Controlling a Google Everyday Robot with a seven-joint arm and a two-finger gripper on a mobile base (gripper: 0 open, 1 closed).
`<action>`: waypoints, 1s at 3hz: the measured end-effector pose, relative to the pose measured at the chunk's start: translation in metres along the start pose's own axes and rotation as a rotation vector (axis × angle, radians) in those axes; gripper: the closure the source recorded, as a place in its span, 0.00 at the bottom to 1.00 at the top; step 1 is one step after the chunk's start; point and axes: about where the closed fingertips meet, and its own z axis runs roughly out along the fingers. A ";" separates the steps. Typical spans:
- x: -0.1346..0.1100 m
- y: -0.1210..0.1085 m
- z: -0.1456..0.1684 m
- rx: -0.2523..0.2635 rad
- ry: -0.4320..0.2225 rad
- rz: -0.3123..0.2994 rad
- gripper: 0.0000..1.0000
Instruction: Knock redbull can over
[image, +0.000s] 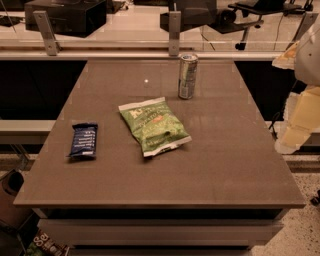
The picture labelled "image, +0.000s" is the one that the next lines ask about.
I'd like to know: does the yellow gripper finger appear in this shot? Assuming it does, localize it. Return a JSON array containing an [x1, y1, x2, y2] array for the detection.
[[275, 86, 320, 154], [272, 42, 298, 70]]

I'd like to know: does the silver redbull can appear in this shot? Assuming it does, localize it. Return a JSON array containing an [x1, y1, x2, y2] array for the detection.
[[178, 54, 198, 99]]

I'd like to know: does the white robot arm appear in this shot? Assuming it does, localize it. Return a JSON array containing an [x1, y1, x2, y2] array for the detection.
[[272, 24, 320, 154]]

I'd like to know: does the black office chair base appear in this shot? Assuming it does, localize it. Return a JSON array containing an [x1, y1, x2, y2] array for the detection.
[[209, 0, 314, 51]]

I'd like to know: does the black box middle background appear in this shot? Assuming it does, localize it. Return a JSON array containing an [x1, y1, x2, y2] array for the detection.
[[168, 0, 217, 32]]

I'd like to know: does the black box background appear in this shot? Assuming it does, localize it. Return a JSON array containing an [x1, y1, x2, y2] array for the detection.
[[168, 0, 217, 32], [24, 0, 107, 38]]

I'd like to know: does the green chips bag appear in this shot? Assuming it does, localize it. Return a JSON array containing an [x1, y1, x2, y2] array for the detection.
[[118, 97, 192, 157]]

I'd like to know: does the black box left background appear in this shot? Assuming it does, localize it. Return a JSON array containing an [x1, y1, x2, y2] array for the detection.
[[24, 0, 107, 38]]

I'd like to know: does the blue snack bar wrapper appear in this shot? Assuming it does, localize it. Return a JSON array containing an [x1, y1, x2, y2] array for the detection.
[[69, 123, 98, 159]]

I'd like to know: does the magazine under table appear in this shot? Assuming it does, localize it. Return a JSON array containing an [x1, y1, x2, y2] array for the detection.
[[23, 230, 69, 256]]

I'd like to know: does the brown cardboard box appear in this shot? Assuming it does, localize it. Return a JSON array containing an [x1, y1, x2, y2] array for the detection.
[[0, 170, 32, 229]]

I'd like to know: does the black cable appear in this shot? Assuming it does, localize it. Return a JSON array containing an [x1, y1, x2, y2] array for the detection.
[[268, 111, 284, 140]]

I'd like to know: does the right metal railing bracket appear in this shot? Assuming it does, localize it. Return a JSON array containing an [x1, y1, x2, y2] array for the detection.
[[287, 12, 318, 49]]

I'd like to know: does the metal railing bracket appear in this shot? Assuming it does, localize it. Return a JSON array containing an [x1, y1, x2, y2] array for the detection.
[[287, 12, 318, 49], [169, 11, 181, 56], [33, 10, 60, 56]]

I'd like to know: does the middle metal railing bracket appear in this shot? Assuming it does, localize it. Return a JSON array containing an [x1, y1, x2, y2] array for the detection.
[[169, 11, 181, 56]]

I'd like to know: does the left metal railing bracket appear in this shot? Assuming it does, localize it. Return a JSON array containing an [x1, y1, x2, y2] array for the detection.
[[33, 10, 60, 56]]

